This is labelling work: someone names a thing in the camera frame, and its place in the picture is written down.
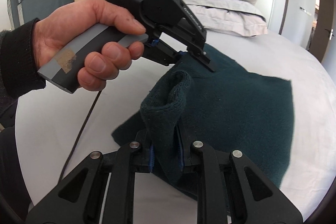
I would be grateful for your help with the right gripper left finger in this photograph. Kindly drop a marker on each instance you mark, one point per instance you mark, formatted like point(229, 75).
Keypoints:
point(100, 189)

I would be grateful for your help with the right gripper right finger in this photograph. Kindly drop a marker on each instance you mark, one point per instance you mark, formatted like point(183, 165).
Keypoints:
point(230, 187)

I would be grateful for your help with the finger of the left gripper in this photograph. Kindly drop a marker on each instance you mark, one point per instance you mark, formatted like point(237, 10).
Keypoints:
point(161, 53)

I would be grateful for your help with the dark green knit sweater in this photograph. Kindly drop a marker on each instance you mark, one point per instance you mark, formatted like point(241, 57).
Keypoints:
point(228, 109)

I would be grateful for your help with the black sleeve left forearm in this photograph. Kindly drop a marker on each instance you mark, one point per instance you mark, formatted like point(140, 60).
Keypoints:
point(19, 72)

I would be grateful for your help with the person's left hand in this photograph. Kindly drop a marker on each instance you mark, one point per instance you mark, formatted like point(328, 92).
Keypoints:
point(53, 33)

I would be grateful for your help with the folded grey blue duvet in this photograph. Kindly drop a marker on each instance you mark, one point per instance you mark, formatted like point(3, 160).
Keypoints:
point(234, 17)

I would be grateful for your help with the white bed sheet mattress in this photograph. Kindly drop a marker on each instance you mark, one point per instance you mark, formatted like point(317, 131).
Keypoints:
point(55, 131)

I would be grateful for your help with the brown wooden door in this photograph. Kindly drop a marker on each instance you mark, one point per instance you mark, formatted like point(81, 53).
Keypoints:
point(321, 37)

